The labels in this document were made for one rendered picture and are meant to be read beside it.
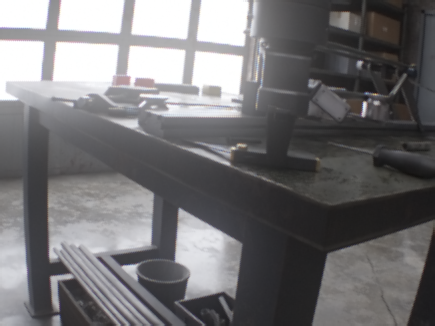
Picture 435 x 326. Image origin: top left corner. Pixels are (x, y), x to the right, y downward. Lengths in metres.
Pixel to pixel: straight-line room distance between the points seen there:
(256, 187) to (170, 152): 0.17
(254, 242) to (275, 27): 0.26
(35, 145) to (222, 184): 1.18
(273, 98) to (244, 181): 0.09
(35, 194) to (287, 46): 1.31
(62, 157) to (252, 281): 3.36
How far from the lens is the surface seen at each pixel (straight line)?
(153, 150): 0.66
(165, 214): 1.95
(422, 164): 0.62
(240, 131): 0.74
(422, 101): 6.07
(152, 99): 0.76
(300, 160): 0.54
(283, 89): 0.50
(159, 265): 1.86
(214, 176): 0.55
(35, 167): 1.67
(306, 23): 0.51
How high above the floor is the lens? 0.99
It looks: 13 degrees down
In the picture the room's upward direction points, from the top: 6 degrees clockwise
